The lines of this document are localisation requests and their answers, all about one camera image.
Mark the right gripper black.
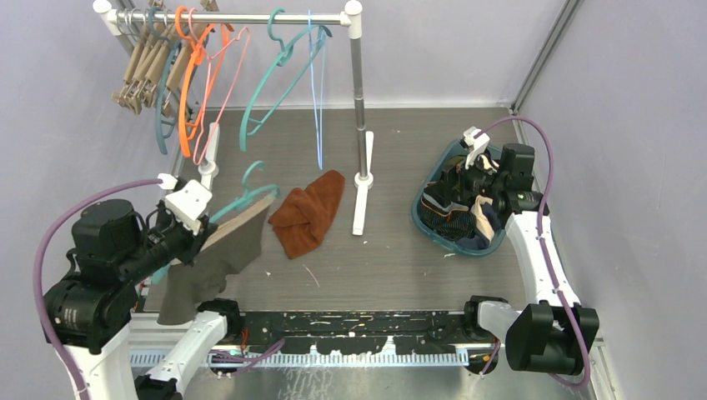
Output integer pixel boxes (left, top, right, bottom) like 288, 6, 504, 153
424, 145, 505, 208

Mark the navy underwear cream waistband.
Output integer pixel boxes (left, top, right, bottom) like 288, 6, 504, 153
456, 195, 502, 251

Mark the dark grey underwear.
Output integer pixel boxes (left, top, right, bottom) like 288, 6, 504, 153
158, 194, 276, 326

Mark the teal hanger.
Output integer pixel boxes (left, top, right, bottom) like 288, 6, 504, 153
147, 6, 182, 155
238, 6, 334, 153
148, 160, 282, 285

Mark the orange hanger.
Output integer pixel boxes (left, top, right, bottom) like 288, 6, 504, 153
174, 6, 234, 164

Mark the olive green underwear cream waistband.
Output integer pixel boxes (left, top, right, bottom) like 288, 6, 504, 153
440, 155, 467, 186

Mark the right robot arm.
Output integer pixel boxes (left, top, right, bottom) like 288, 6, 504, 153
457, 143, 599, 380

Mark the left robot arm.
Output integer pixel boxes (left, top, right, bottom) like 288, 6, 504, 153
43, 199, 243, 399

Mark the teal laundry basket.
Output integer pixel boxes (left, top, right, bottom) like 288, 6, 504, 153
411, 141, 506, 258

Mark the brown towel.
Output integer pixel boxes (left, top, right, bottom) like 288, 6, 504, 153
268, 170, 345, 259

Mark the beige wooden hangers bunch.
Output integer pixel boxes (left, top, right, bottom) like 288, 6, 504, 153
112, 17, 189, 118

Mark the white garment rack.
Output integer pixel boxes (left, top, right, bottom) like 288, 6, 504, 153
93, 1, 374, 236

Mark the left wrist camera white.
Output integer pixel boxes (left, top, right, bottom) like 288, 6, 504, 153
158, 173, 213, 236

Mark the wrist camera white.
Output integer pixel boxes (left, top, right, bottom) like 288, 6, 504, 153
459, 127, 490, 169
158, 173, 213, 236

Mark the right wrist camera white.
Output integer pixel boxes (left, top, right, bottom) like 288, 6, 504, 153
459, 127, 490, 169

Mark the light blue wire hanger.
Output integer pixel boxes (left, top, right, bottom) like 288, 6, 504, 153
308, 10, 323, 171

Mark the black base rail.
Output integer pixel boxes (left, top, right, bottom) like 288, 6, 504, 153
217, 310, 506, 356

